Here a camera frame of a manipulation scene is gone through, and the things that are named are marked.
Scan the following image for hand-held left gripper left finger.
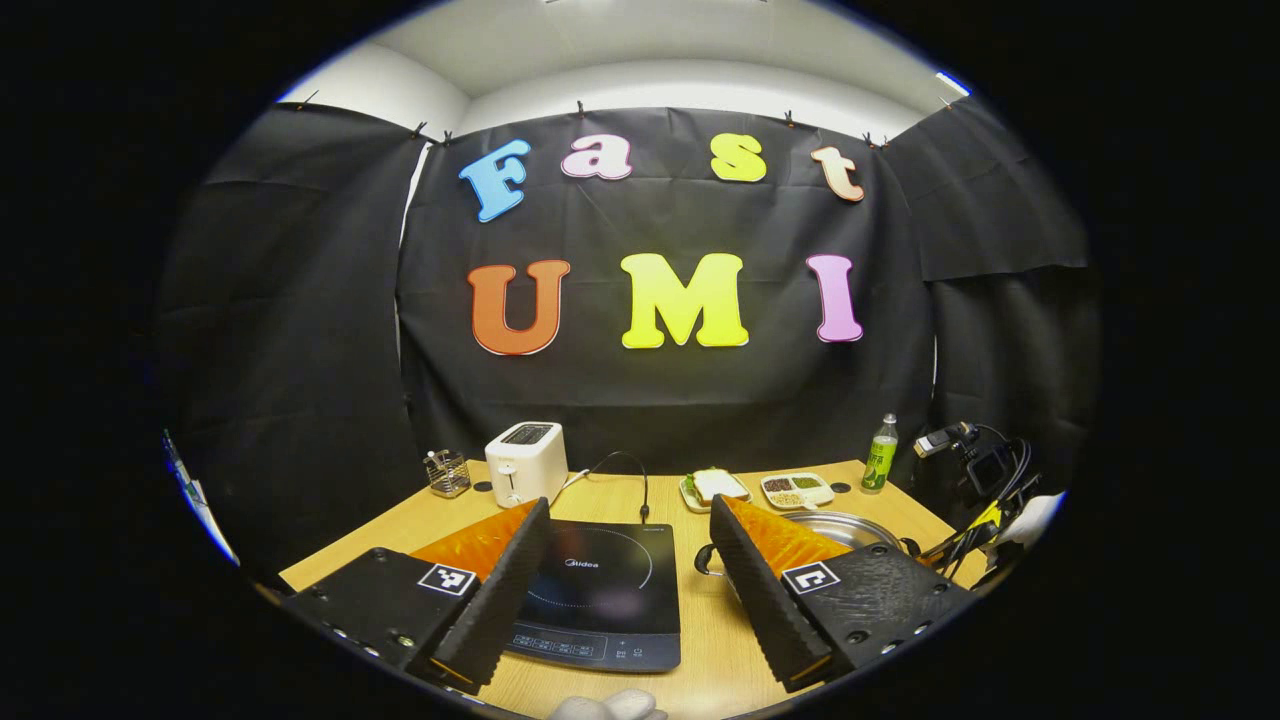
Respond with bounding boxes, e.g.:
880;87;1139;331
283;497;553;696

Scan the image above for green drink bottle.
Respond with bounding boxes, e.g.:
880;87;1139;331
860;413;899;495

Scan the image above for black backdrop cloth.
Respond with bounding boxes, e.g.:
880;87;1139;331
155;95;1101;581

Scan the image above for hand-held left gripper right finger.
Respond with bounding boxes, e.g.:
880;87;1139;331
708;493;986;694

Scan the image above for metal wire utensil holder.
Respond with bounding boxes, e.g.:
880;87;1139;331
424;450;473;499

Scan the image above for sandwich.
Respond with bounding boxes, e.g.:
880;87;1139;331
690;468;747;504

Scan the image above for stainless steel pot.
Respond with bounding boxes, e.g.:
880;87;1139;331
695;510;922;601

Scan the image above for black power cable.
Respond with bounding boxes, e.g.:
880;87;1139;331
583;450;652;524

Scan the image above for white divided dish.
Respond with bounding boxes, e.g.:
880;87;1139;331
760;472;836;512

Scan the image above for small sandwich plate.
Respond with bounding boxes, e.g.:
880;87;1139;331
679;472;753;514

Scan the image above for white toaster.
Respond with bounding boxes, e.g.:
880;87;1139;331
484;421;569;509

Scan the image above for black induction cooktop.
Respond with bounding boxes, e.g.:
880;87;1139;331
500;518;683;673

